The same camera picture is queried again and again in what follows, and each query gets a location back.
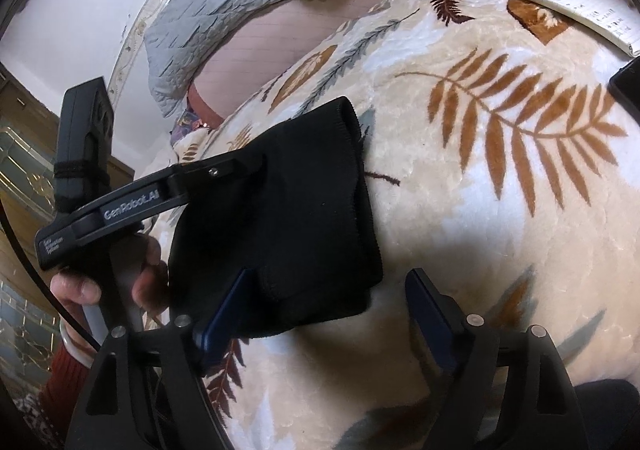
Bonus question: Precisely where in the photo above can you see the pink bed sheet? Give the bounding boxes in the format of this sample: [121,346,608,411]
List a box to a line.
[186,0,382,129]

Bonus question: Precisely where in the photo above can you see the red sweater left forearm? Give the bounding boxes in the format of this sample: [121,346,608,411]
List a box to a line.
[38,320,96,449]

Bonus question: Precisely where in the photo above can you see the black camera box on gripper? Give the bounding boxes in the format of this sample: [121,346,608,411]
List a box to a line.
[53,77,114,214]

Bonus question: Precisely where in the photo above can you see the black smartphone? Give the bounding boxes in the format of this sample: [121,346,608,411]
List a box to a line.
[608,58,640,124]

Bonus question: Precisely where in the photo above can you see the leaf-patterned beige fleece blanket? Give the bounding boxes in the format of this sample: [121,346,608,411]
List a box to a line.
[172,0,639,449]

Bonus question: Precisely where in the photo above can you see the white open notebook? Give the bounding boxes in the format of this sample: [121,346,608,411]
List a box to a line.
[529,0,639,58]

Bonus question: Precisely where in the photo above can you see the black pants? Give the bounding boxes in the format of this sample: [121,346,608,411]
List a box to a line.
[169,98,383,344]

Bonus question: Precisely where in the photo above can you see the grey quilted pillow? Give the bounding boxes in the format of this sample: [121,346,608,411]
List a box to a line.
[143,0,283,118]

